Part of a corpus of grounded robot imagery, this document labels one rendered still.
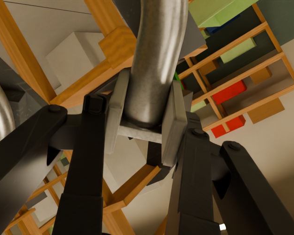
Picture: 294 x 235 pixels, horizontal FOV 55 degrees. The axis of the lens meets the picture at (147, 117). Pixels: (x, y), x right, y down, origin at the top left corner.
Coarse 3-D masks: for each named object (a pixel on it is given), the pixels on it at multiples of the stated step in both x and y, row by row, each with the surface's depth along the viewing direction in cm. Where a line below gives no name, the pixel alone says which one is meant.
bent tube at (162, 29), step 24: (144, 0) 17; (168, 0) 16; (144, 24) 18; (168, 24) 17; (144, 48) 18; (168, 48) 18; (144, 72) 18; (168, 72) 19; (144, 96) 19; (120, 120) 20; (144, 120) 20
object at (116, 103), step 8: (120, 72) 20; (128, 72) 20; (120, 80) 18; (128, 80) 19; (120, 88) 17; (112, 96) 16; (120, 96) 16; (112, 104) 15; (120, 104) 15; (112, 112) 15; (120, 112) 15; (112, 120) 15; (112, 128) 15; (112, 136) 15; (112, 144) 16; (104, 152) 16; (112, 152) 16
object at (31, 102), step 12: (0, 60) 26; (0, 72) 26; (12, 72) 26; (0, 84) 26; (12, 84) 26; (24, 84) 27; (12, 96) 26; (24, 96) 26; (36, 96) 28; (12, 108) 26; (24, 108) 27; (36, 108) 28; (24, 120) 28
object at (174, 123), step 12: (180, 84) 21; (168, 96) 20; (180, 96) 18; (168, 108) 18; (180, 108) 16; (168, 120) 17; (180, 120) 15; (168, 132) 16; (180, 132) 15; (168, 144) 16; (168, 156) 16
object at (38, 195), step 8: (56, 168) 555; (64, 176) 556; (48, 184) 519; (64, 184) 554; (40, 192) 505; (32, 200) 490; (40, 200) 502; (56, 200) 574; (16, 216) 452; (24, 224) 456; (48, 224) 484; (8, 232) 474; (24, 232) 451; (48, 232) 491
